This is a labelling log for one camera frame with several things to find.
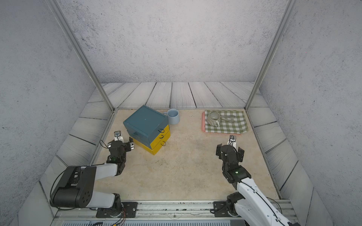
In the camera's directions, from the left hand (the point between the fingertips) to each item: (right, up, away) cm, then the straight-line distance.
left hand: (124, 138), depth 91 cm
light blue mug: (+30, +15, +21) cm, 39 cm away
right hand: (+65, -3, -10) cm, 66 cm away
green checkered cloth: (+75, +10, +20) cm, 79 cm away
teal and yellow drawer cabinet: (+19, +7, -10) cm, 22 cm away
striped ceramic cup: (+61, +12, +20) cm, 65 cm away
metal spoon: (+73, +13, +23) cm, 78 cm away
